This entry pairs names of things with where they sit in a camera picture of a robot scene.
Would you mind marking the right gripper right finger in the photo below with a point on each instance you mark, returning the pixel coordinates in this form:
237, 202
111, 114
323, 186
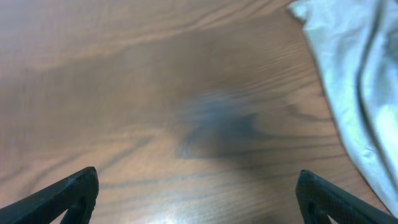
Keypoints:
320, 201

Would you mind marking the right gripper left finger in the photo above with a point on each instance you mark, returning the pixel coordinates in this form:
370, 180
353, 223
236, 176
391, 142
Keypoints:
74, 197

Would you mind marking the grey-beige shirt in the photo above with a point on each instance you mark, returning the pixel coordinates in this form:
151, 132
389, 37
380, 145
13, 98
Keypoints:
354, 43

